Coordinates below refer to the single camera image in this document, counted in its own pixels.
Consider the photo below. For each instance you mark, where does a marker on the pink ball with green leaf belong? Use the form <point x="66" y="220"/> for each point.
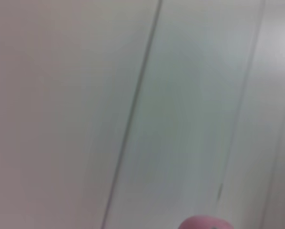
<point x="205" y="223"/>

